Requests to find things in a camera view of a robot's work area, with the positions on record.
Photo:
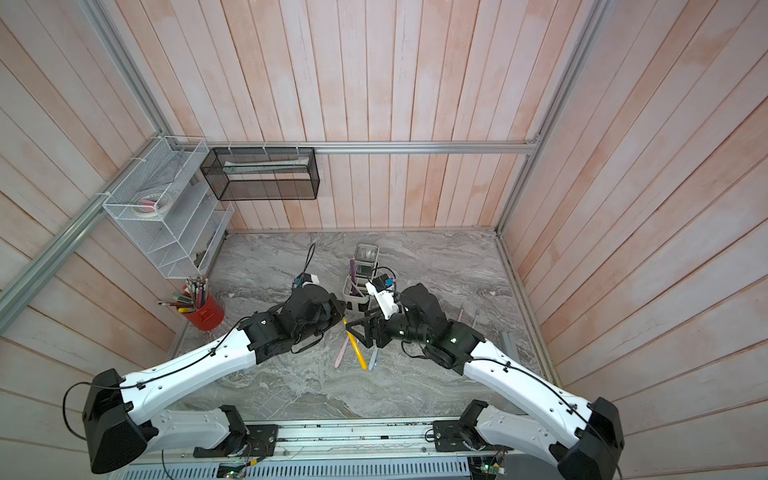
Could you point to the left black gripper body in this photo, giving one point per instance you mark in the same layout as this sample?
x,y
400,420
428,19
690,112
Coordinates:
x,y
330,315

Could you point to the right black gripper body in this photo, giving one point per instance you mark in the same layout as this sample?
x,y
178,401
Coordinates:
x,y
401,329

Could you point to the yellow toothbrush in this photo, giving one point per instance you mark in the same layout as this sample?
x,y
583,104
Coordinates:
x,y
358,353

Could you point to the purple toothbrush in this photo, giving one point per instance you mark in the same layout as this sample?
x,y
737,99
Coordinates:
x,y
352,275

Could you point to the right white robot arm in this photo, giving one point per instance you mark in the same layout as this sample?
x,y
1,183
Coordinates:
x,y
582,439

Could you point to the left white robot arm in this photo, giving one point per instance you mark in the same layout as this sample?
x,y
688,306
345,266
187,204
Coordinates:
x,y
127,416

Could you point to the pink toothbrush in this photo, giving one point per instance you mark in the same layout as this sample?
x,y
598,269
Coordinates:
x,y
340,356

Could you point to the red pen cup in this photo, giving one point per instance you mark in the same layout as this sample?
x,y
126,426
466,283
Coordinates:
x,y
208,317

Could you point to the grey bar on table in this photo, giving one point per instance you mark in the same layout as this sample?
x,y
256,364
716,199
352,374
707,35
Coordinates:
x,y
509,345

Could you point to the pens in red cup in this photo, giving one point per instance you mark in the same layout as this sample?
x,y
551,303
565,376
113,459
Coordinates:
x,y
191,299

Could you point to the tape roll on shelf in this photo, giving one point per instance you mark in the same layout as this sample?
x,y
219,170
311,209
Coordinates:
x,y
149,206

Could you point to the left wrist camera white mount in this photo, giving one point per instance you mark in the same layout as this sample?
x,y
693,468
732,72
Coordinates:
x,y
304,279

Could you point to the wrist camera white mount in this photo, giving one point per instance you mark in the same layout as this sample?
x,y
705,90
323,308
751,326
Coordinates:
x,y
382,288
304,279

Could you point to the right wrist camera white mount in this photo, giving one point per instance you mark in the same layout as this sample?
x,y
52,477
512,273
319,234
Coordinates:
x,y
382,288

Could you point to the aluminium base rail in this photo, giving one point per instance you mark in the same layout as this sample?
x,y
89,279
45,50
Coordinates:
x,y
400,448

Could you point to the black wire mesh basket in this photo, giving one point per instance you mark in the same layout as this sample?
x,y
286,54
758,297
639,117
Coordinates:
x,y
262,173

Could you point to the white wire mesh shelf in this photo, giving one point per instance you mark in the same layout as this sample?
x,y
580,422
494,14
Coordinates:
x,y
168,210

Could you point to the horizontal aluminium wall rail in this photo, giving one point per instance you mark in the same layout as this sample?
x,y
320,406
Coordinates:
x,y
368,147

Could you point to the left aluminium wall rail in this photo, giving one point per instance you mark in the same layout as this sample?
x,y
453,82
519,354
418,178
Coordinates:
x,y
36,274

